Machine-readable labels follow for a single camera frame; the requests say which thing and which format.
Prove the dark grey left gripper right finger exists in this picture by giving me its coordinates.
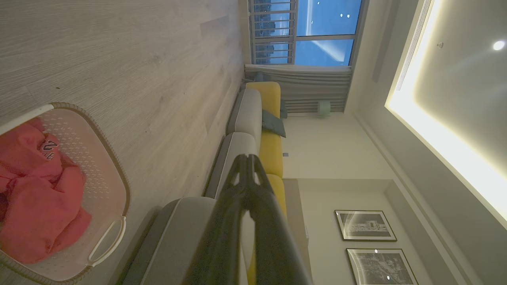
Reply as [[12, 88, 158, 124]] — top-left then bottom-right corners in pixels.
[[240, 154, 314, 285]]

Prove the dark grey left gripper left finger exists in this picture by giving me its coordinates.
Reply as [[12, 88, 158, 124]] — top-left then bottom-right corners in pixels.
[[181, 154, 247, 285]]

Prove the pink red garment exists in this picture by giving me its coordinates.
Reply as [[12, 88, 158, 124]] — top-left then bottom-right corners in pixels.
[[0, 118, 92, 264]]

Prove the yellow and grey sofa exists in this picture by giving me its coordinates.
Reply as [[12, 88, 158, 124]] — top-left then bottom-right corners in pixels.
[[118, 81, 288, 285]]

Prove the framed black white picture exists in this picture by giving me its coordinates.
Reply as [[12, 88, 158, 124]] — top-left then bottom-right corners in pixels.
[[346, 248, 419, 285], [335, 210, 398, 242]]

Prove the large teal cushion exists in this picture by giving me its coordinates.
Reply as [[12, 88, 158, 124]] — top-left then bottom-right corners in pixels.
[[261, 110, 286, 138]]

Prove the white perforated laundry basket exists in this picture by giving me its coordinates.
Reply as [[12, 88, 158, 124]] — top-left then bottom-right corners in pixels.
[[0, 102, 131, 285]]

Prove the grey pleated curtain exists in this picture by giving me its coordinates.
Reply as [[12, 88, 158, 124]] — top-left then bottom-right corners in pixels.
[[244, 64, 353, 114]]

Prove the large window with railing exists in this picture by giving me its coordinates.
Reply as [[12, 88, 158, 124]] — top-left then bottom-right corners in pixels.
[[248, 0, 363, 66]]

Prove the long ceiling air vent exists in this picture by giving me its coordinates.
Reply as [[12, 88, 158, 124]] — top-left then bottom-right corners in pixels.
[[395, 0, 433, 92]]

